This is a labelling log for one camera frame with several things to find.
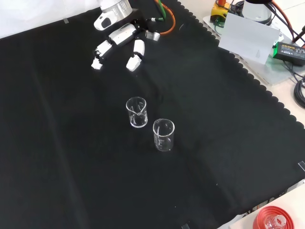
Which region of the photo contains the green cable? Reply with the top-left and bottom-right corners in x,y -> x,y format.
150,0 -> 167,22

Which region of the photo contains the white card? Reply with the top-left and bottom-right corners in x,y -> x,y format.
218,11 -> 281,65

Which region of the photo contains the black cable bundle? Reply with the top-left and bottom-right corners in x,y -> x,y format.
293,78 -> 305,109

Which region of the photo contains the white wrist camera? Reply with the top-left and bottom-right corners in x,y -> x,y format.
93,13 -> 115,31

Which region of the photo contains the yellow stop button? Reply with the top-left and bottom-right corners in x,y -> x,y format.
211,0 -> 231,22

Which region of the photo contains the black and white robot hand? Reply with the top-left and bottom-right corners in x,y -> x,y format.
91,20 -> 153,72

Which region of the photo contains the grey metal base plate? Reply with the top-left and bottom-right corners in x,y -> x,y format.
202,14 -> 305,86

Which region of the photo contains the small clear glass flask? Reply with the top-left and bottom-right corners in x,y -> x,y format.
264,214 -> 287,229

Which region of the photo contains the red ribbed funnel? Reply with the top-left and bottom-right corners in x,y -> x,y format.
253,205 -> 295,229

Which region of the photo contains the clear glass beaker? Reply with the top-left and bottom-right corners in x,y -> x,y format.
152,118 -> 175,152
125,96 -> 149,129

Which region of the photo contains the black power cable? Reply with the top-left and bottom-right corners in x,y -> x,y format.
282,59 -> 305,83

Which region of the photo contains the orange cable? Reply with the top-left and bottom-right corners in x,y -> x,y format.
271,0 -> 300,43
145,0 -> 176,42

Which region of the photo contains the black cloth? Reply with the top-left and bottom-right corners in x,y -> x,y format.
0,0 -> 305,229

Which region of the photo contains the pale board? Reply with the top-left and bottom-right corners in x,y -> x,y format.
227,185 -> 305,229

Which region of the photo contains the black power supply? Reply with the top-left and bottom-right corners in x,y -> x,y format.
271,41 -> 305,67

